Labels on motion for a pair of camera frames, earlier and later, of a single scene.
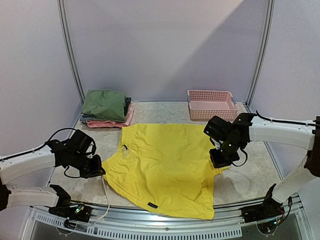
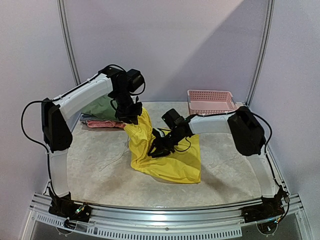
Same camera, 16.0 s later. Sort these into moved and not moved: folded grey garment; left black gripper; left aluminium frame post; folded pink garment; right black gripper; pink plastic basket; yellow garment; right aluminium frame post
Moved: right black gripper; left black gripper; yellow garment
Not moved: folded pink garment; left aluminium frame post; pink plastic basket; right aluminium frame post; folded grey garment
